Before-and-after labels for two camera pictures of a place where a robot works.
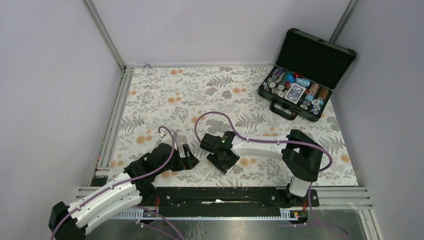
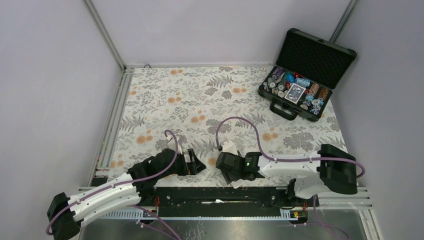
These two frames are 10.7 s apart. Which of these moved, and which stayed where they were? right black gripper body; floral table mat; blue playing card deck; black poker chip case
Moved: right black gripper body
Stayed: floral table mat; blue playing card deck; black poker chip case
